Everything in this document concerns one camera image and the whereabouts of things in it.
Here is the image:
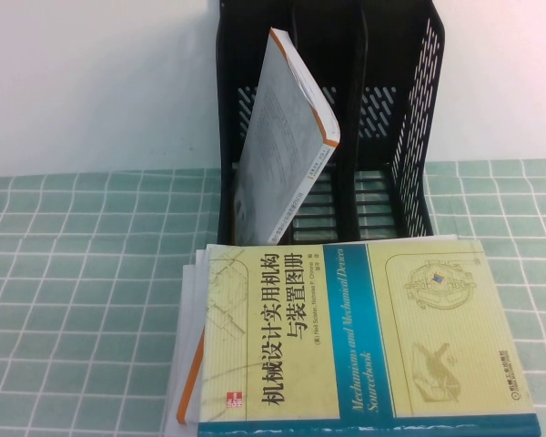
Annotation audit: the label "thin white book orange trim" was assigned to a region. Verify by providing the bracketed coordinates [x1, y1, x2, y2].
[233, 26, 341, 247]

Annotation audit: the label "white ROS book orange edges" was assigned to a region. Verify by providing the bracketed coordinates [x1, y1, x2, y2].
[176, 248, 210, 427]

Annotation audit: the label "black mesh book holder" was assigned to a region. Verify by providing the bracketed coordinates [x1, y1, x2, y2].
[214, 0, 447, 248]

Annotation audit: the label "large white paper booklet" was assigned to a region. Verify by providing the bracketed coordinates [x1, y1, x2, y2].
[163, 233, 459, 437]

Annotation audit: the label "yellow book with blue spine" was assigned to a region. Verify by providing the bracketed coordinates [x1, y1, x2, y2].
[195, 239, 543, 437]

